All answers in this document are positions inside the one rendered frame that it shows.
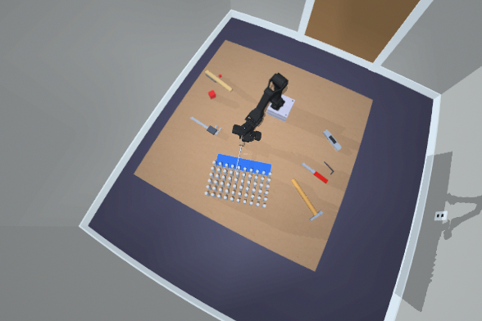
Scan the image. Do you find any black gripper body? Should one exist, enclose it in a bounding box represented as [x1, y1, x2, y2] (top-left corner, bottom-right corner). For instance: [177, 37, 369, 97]
[232, 124, 261, 141]

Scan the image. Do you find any hammer with wooden handle and grey head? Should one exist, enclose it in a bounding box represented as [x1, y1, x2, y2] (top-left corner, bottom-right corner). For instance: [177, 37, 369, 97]
[291, 179, 323, 221]

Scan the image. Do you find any small light blue block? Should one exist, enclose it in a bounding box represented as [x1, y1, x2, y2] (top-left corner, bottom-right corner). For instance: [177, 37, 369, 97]
[323, 129, 342, 151]

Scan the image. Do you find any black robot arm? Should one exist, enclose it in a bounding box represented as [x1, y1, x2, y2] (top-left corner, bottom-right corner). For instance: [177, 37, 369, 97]
[238, 73, 289, 142]

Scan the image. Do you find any blue flat strip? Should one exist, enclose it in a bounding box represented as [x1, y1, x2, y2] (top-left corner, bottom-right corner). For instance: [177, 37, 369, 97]
[216, 154, 271, 176]

